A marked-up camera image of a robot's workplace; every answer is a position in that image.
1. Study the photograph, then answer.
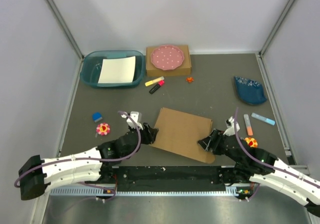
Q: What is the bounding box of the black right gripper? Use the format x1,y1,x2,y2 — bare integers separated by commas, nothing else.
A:
197,128,244,165

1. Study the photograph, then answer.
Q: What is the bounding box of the brown cardboard box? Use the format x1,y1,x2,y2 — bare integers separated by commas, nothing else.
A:
152,107,216,164
146,45,192,77

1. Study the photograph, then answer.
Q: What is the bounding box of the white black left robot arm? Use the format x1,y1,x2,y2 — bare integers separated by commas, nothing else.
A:
14,123,159,201

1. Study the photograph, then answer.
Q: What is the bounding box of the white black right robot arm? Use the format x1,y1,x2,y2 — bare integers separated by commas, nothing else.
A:
197,129,320,217

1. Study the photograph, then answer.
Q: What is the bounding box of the closed brown cardboard box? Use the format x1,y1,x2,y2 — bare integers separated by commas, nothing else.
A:
146,45,192,77

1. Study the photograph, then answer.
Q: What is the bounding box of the pink plush flower toy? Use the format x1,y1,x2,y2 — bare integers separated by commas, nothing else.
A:
96,123,111,136

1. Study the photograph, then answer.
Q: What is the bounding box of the grey orange pen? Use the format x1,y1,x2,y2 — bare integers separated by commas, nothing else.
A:
243,114,253,136

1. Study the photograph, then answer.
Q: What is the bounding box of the orange plush flower toy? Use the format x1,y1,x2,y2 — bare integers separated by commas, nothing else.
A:
244,137,258,148

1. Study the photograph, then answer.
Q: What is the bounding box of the yellow highlighter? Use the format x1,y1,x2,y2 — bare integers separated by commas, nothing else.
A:
144,76,164,87

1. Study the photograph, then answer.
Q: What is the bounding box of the black pink highlighter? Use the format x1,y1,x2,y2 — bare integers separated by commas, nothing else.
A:
149,80,165,94

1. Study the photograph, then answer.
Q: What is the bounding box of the blue eraser block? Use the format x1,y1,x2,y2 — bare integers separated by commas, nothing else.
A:
92,112,103,122

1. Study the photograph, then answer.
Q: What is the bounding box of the small orange candy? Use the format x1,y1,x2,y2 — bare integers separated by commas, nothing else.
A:
186,77,194,83

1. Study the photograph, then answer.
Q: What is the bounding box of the white paper sheet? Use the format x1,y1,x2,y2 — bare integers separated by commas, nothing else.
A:
98,56,136,84

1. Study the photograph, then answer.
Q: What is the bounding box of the light blue pen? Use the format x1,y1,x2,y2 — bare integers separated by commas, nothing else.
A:
251,113,276,126

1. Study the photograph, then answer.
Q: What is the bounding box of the pink dotted plate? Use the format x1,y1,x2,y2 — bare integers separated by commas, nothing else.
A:
150,44,185,71

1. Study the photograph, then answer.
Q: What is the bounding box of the teal plastic bin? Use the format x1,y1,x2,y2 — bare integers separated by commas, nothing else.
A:
80,50,146,88

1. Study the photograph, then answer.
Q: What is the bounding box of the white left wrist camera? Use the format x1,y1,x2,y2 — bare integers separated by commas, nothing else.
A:
120,111,144,130

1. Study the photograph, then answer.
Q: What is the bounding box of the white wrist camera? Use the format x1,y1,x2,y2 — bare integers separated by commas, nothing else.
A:
120,111,144,130
223,116,240,136

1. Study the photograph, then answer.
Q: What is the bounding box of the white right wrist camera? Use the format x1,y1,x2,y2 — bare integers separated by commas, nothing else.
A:
223,116,240,136

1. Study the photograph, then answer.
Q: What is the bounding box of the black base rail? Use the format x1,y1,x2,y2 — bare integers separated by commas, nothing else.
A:
99,166,253,187

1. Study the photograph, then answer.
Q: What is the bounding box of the grey slotted cable duct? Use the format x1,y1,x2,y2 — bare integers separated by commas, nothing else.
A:
50,185,250,197

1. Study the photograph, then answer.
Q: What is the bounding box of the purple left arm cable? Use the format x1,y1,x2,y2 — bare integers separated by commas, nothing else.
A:
14,110,142,202

